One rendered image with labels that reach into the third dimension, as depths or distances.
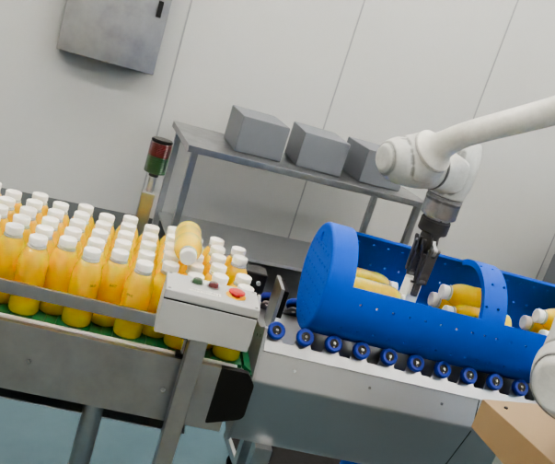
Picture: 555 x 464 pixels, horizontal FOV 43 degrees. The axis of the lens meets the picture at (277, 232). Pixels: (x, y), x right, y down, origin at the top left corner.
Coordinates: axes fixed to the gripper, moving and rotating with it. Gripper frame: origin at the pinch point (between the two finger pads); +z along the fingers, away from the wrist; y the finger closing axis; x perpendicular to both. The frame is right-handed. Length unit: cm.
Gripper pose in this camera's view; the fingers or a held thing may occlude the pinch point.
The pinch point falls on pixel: (409, 291)
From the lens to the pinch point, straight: 184.8
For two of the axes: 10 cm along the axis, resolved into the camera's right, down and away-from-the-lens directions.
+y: -1.1, -3.0, 9.5
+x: -9.5, -2.5, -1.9
